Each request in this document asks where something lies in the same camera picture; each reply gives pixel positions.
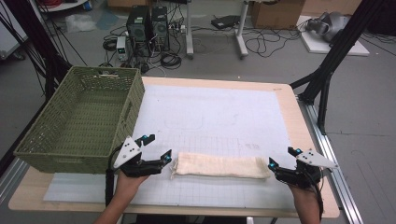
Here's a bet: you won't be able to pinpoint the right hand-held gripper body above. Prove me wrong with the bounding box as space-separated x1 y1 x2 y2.
275 148 339 189

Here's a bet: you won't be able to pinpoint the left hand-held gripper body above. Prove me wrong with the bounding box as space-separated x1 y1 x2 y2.
112 135 164 178

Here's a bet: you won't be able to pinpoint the green woven basket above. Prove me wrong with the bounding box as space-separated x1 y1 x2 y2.
12 65 146 175

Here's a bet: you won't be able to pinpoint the cream towel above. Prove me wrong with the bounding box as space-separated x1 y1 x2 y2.
170 151 272 180

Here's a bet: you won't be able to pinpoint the person's right hand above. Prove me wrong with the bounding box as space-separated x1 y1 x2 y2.
287 181 321 206

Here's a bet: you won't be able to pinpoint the person's left hand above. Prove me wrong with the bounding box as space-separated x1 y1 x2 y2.
114 169 151 202

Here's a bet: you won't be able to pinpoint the white grid mat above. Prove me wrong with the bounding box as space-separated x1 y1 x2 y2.
43 83 297 210

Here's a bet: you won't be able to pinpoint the small white power supply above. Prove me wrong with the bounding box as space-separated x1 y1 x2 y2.
115 35 129 63

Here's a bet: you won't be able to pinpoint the large black computer tower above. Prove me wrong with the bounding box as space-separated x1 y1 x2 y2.
125 5 154 58

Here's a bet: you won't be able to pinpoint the slim black computer tower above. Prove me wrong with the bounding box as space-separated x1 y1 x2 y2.
150 6 171 52

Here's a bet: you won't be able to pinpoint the white floor board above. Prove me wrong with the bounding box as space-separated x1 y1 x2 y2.
296 15 371 57

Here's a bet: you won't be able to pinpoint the black metal stand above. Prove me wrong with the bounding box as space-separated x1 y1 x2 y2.
289 0 389 135
2 0 73 102

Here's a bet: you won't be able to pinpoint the white desk leg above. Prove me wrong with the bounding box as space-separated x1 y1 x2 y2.
184 0 195 60
233 0 250 60

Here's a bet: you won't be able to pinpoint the grey rounded machine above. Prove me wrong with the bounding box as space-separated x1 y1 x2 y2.
305 11 352 44

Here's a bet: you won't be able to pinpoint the clear plastic bag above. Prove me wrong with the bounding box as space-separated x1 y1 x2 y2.
64 13 98 35

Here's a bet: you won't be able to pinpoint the flat cardboard box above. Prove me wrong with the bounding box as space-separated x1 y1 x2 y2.
106 0 154 9

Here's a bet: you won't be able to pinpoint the large cardboard box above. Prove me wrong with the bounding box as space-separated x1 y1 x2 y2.
249 0 306 31

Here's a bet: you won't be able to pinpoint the black flat device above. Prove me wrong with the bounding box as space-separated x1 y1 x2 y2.
210 14 241 31

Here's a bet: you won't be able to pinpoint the aluminium rail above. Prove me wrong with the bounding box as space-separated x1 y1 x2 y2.
0 157 30 204
298 95 364 224

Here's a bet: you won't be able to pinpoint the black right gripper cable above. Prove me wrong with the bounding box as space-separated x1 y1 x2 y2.
306 169 325 222

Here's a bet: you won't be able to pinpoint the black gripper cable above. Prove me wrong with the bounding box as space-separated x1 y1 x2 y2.
306 169 325 222
105 146 125 208

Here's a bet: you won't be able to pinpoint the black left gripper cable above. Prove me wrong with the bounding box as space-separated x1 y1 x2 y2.
105 146 125 208

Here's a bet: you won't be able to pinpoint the coiled black cable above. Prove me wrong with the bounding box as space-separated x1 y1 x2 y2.
160 51 183 71

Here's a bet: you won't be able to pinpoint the loose black floor cables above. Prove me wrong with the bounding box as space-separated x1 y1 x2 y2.
243 27 303 59

